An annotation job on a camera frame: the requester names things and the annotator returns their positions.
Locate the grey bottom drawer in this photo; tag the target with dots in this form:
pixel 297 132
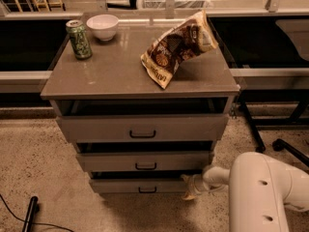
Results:
pixel 169 181

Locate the grey drawer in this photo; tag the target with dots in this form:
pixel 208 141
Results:
pixel 90 121
pixel 169 181
pixel 144 156

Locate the green soda can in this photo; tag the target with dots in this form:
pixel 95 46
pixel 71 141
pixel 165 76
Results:
pixel 78 39

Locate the grey middle drawer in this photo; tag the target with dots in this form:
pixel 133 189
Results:
pixel 144 156

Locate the black table leg frame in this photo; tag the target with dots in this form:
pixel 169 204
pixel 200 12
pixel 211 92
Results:
pixel 293 120

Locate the grey top drawer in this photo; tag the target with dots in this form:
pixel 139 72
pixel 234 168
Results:
pixel 90 121

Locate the grey drawer cabinet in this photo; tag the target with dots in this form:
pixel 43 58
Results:
pixel 115 71

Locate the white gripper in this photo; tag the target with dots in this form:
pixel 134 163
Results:
pixel 204 181

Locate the black office chair base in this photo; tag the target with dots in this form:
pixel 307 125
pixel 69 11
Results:
pixel 280 144

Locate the brown chip bag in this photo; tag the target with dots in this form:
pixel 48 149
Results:
pixel 188 40

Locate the wire basket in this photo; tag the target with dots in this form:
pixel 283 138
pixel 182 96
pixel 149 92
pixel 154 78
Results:
pixel 178 4

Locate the black stand leg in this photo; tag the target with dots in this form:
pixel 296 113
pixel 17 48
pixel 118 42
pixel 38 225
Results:
pixel 33 208

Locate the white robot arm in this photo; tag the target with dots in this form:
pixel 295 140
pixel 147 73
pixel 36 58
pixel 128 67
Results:
pixel 261 189

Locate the white bowl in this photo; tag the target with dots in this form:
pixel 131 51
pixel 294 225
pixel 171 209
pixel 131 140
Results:
pixel 103 26

